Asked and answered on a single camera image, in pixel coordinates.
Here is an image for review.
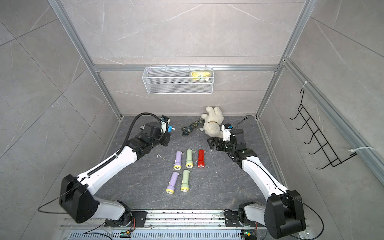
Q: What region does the red flashlight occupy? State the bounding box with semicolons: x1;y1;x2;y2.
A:
198;150;205;169

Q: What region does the green flashlight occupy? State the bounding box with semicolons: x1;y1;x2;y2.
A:
186;149;194;169
181;169;190;192

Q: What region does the purple flashlight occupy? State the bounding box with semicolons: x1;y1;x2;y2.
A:
166;172;179;194
174;151;183;171

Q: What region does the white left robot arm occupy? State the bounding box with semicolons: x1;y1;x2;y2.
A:
59;116;171;227

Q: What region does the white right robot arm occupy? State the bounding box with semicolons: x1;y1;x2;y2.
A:
207;129;306;239

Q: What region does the white plush toy dog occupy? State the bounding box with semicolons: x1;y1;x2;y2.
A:
201;106;225;138

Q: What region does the yellow packet in basket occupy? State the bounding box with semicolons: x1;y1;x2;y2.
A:
189;71;212;82

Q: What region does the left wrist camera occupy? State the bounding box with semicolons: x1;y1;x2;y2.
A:
161;116;174;134

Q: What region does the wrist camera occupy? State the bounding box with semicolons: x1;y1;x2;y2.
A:
221;124;233;142
161;116;174;134

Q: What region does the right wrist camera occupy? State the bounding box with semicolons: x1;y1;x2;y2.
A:
221;124;233;142

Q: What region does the white wire mesh basket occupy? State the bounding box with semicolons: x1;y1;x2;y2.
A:
142;66;215;95

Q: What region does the metal base rail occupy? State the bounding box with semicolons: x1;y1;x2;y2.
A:
58;209;311;240

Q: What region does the black wall hook rack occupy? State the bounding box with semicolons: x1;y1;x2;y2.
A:
290;89;358;170

